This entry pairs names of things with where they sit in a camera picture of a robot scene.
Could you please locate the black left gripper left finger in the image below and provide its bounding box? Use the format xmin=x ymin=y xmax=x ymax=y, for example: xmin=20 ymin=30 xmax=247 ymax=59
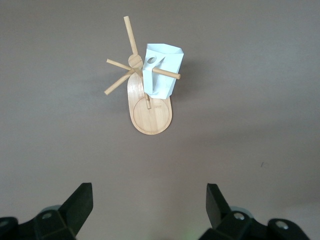
xmin=0 ymin=182 xmax=95 ymax=240

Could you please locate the white angular cup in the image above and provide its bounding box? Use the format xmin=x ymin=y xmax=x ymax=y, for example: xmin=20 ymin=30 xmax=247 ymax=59
xmin=141 ymin=43 xmax=186 ymax=100

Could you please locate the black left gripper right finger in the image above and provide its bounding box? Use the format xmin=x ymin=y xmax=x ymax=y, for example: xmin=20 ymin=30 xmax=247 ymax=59
xmin=199 ymin=183 xmax=311 ymax=240

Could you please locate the brown table cover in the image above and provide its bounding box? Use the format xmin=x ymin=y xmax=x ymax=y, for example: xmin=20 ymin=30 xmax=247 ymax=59
xmin=0 ymin=0 xmax=320 ymax=240

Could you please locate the wooden cup rack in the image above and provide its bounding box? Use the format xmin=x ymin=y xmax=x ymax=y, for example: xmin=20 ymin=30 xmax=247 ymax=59
xmin=104 ymin=15 xmax=182 ymax=136

